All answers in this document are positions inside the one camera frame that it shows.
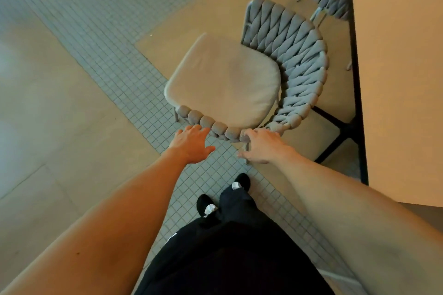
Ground person's left hand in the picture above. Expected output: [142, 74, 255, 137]
[168, 125, 216, 165]

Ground person's right hand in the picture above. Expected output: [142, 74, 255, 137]
[237, 128, 295, 165]

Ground person's left forearm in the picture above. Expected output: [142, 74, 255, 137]
[0, 149, 189, 295]

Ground person's right forearm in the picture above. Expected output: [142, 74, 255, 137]
[275, 152, 443, 295]

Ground person's black shoe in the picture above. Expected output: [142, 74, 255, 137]
[196, 194, 219, 218]
[231, 173, 251, 192]

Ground black metal table frame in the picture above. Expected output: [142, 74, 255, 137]
[312, 0, 369, 185]

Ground person's black right shoe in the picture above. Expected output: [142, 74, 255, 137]
[231, 173, 251, 192]

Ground person's black trousers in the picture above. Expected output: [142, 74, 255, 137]
[135, 184, 335, 295]

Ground person's black left shoe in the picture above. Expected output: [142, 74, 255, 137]
[196, 194, 219, 218]

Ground beige seat cushion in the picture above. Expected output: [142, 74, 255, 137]
[164, 32, 281, 129]

